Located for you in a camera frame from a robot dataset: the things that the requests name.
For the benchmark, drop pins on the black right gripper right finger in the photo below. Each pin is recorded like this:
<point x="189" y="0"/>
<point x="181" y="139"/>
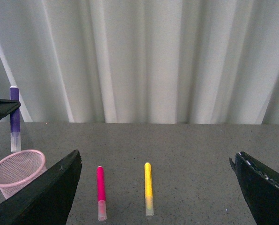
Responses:
<point x="260" y="188"/>

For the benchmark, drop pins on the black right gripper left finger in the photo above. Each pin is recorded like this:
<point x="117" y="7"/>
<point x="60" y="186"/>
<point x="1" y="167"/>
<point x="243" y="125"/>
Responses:
<point x="48" y="199"/>

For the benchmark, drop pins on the yellow marker pen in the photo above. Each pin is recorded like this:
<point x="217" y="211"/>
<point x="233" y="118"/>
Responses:
<point x="149" y="207"/>

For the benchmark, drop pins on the pink marker pen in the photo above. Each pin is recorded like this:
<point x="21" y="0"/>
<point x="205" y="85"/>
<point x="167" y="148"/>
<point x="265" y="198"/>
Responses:
<point x="101" y="195"/>

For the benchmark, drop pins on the purple marker pen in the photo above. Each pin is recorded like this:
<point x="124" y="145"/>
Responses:
<point x="15" y="134"/>

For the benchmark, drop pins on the white curtain backdrop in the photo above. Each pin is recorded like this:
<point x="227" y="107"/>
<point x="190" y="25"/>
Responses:
<point x="142" y="61"/>

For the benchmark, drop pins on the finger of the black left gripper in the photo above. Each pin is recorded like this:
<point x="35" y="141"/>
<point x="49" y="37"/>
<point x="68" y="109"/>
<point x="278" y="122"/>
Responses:
<point x="8" y="106"/>

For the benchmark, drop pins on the pink mesh pen cup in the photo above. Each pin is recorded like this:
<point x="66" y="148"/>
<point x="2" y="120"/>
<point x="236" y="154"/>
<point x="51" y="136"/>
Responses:
<point x="19" y="169"/>

